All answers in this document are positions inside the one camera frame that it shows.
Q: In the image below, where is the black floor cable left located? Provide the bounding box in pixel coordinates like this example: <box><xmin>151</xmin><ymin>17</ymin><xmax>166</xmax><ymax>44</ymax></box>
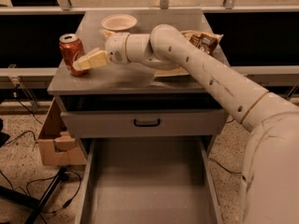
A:
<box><xmin>0</xmin><ymin>168</ymin><xmax>82</xmax><ymax>224</ymax></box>

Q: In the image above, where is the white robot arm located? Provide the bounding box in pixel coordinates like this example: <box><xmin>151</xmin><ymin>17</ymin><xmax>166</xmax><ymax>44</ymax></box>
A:
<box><xmin>75</xmin><ymin>24</ymin><xmax>299</xmax><ymax>224</ymax></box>

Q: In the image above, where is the black floor cable right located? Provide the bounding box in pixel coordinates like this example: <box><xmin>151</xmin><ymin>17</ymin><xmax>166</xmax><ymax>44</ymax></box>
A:
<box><xmin>207</xmin><ymin>157</ymin><xmax>243</xmax><ymax>175</ymax></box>

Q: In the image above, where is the open grey middle drawer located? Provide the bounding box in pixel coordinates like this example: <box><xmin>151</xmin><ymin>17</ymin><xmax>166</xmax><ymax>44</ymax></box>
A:
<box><xmin>75</xmin><ymin>137</ymin><xmax>223</xmax><ymax>224</ymax></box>

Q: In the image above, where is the yellow brown chips bag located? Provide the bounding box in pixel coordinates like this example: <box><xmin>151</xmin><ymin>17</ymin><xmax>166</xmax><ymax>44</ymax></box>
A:
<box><xmin>154</xmin><ymin>30</ymin><xmax>223</xmax><ymax>77</ymax></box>

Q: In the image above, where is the white bowl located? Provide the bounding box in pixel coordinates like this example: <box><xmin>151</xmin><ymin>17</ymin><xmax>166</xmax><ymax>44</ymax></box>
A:
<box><xmin>101</xmin><ymin>14</ymin><xmax>137</xmax><ymax>32</ymax></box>

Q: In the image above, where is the black drawer handle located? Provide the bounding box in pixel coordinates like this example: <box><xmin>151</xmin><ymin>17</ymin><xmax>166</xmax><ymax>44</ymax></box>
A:
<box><xmin>134</xmin><ymin>119</ymin><xmax>161</xmax><ymax>128</ymax></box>

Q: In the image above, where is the black tripod stand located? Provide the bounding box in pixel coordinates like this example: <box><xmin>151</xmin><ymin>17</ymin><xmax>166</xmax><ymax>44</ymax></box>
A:
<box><xmin>0</xmin><ymin>166</ymin><xmax>69</xmax><ymax>224</ymax></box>

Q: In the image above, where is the cardboard box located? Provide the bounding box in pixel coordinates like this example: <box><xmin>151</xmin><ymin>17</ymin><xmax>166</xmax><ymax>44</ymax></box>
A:
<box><xmin>37</xmin><ymin>100</ymin><xmax>86</xmax><ymax>166</ymax></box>

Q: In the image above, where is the grey top drawer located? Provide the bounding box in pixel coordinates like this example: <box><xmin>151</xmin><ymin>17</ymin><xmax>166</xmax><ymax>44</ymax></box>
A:
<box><xmin>61</xmin><ymin>109</ymin><xmax>228</xmax><ymax>138</ymax></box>

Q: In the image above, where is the red coke can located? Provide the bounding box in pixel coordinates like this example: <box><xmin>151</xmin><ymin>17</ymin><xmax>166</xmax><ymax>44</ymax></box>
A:
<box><xmin>59</xmin><ymin>34</ymin><xmax>85</xmax><ymax>76</ymax></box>

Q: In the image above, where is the black floor cable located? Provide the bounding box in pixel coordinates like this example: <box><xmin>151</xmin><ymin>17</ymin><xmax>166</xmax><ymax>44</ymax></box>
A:
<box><xmin>0</xmin><ymin>168</ymin><xmax>82</xmax><ymax>224</ymax></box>
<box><xmin>207</xmin><ymin>157</ymin><xmax>243</xmax><ymax>175</ymax></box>

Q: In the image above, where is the metal railing bracket left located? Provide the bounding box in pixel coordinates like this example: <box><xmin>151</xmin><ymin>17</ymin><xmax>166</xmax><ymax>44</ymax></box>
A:
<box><xmin>8</xmin><ymin>75</ymin><xmax>39</xmax><ymax>114</ymax></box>

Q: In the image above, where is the grey drawer cabinet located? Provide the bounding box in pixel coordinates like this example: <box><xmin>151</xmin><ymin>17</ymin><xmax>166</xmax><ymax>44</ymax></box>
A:
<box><xmin>47</xmin><ymin>8</ymin><xmax>243</xmax><ymax>161</ymax></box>

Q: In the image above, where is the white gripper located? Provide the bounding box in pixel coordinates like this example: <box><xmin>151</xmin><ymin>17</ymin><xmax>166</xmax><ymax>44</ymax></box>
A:
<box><xmin>73</xmin><ymin>30</ymin><xmax>130</xmax><ymax>71</ymax></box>

